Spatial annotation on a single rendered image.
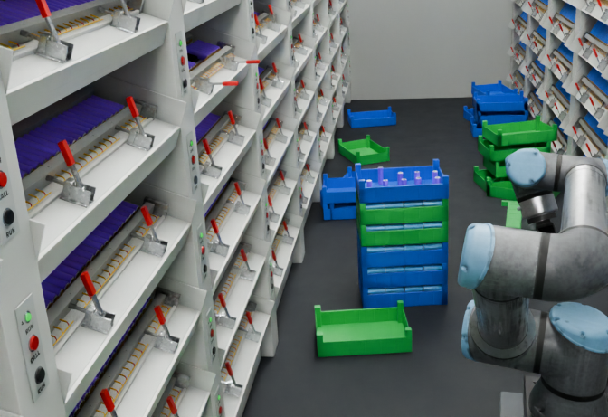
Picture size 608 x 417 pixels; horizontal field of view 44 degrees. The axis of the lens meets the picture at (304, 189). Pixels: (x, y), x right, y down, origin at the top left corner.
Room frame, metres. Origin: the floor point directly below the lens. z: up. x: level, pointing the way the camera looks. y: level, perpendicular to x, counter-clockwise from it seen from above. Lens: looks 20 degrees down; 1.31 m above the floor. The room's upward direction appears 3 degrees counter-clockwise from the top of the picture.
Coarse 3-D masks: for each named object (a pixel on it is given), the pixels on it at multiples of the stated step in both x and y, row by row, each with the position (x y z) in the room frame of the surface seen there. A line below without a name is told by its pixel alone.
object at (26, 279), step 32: (0, 96) 0.81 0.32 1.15; (0, 128) 0.79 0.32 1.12; (0, 256) 0.75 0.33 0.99; (32, 256) 0.81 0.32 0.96; (0, 288) 0.73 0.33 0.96; (32, 288) 0.80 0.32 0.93; (0, 320) 0.72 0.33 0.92; (0, 352) 0.73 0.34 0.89; (0, 384) 0.73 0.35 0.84; (32, 416) 0.74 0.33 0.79; (64, 416) 0.81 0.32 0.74
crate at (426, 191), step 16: (432, 160) 2.59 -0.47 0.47; (368, 176) 2.59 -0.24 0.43; (384, 176) 2.59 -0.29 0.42; (448, 176) 2.39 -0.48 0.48; (368, 192) 2.39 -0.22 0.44; (384, 192) 2.39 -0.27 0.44; (400, 192) 2.39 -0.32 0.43; (416, 192) 2.39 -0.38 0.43; (432, 192) 2.39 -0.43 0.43; (448, 192) 2.39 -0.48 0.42
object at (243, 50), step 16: (192, 32) 2.13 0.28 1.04; (208, 32) 2.12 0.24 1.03; (240, 48) 2.11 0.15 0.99; (240, 64) 2.03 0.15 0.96; (224, 80) 1.83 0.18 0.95; (240, 80) 2.01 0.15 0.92; (192, 96) 1.51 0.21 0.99; (208, 96) 1.66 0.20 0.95; (224, 96) 1.84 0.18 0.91; (208, 112) 1.67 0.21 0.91
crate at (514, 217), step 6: (504, 204) 2.84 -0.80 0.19; (510, 204) 2.81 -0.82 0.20; (516, 204) 2.80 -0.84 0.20; (510, 210) 2.75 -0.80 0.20; (516, 210) 2.75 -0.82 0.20; (510, 216) 2.68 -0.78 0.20; (516, 216) 2.68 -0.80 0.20; (510, 222) 2.63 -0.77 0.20; (516, 222) 2.63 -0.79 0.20; (516, 228) 2.57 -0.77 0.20
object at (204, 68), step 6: (228, 48) 2.07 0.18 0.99; (216, 54) 1.96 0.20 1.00; (222, 54) 1.98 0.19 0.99; (228, 54) 2.05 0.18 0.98; (210, 60) 1.89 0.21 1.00; (216, 60) 1.92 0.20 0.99; (198, 66) 1.79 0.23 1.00; (204, 66) 1.81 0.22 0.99; (210, 66) 1.86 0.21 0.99; (222, 66) 1.92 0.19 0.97; (192, 72) 1.72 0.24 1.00; (198, 72) 1.74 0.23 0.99; (204, 72) 1.80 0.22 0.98; (192, 78) 1.68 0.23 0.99
